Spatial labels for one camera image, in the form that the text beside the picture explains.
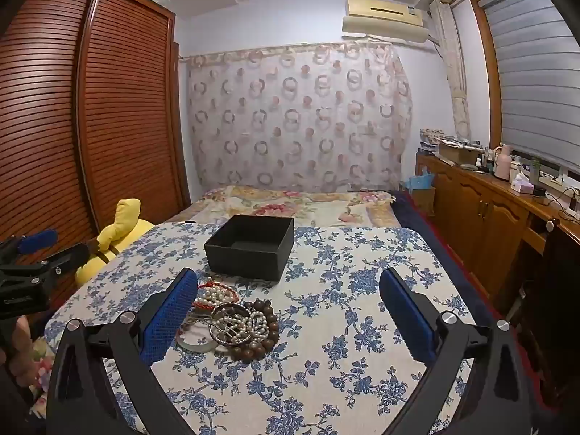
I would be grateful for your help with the long cardboard box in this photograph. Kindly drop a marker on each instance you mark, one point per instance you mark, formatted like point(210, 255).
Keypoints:
point(457, 154)

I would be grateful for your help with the blue tissue paper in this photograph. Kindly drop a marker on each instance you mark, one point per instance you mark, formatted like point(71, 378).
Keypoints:
point(419, 181)

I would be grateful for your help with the wall air conditioner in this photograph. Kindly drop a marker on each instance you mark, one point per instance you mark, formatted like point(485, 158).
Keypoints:
point(385, 9)

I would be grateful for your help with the tissue box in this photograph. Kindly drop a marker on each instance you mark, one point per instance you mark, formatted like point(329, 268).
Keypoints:
point(523, 185)

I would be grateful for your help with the grey window blind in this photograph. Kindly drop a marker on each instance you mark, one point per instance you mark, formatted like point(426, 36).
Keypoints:
point(534, 77)

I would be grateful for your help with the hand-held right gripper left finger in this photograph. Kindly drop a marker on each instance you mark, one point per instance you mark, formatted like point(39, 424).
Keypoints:
point(170, 317)

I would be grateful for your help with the jewelled hair clip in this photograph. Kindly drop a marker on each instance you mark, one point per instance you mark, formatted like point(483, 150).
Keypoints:
point(233, 326)

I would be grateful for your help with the yellow plush toy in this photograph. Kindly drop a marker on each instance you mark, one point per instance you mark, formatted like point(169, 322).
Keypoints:
point(127, 231)

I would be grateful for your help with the silver bangle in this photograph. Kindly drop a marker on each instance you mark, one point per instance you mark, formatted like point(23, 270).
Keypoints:
point(217, 310)

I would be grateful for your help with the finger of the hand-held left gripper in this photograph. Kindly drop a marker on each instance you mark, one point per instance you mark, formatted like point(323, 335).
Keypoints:
point(38, 240)
point(63, 258)

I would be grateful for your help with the pink thermos jug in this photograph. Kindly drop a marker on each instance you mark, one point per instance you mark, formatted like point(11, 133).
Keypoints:
point(503, 165)

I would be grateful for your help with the lace window curtain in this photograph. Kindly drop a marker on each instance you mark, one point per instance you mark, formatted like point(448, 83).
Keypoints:
point(455, 77)

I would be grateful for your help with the black storage box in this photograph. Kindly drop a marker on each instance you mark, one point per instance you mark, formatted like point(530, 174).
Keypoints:
point(249, 253)

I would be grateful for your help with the small cardboard box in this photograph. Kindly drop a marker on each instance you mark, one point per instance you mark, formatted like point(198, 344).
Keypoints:
point(423, 199)

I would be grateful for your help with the wooden louvered wardrobe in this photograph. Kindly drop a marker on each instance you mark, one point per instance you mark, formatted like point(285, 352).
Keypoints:
point(113, 99)

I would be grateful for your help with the white bottle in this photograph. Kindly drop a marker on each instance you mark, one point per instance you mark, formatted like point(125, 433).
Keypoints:
point(516, 167)

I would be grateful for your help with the pale jade bangle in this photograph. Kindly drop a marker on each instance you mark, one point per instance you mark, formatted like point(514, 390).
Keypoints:
point(195, 346)

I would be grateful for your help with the pile of papers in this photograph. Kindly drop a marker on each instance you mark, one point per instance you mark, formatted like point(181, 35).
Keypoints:
point(430, 138)

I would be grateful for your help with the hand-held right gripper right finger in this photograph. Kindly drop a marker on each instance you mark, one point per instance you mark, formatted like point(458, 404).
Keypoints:
point(405, 317)

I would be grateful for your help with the floral bed blanket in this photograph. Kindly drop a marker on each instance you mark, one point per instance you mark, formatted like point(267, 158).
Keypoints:
point(317, 208)

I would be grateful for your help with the wooden sideboard cabinet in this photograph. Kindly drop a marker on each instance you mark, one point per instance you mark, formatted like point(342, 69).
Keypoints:
point(480, 208)

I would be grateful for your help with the green bottle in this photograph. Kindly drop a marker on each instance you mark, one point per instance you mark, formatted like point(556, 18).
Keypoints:
point(535, 172)

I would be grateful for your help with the dark blue bed sheet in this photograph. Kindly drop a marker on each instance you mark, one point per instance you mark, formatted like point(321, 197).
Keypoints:
point(417, 222)

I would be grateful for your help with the blue floral tablecloth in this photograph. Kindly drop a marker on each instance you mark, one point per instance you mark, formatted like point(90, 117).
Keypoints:
point(340, 281)

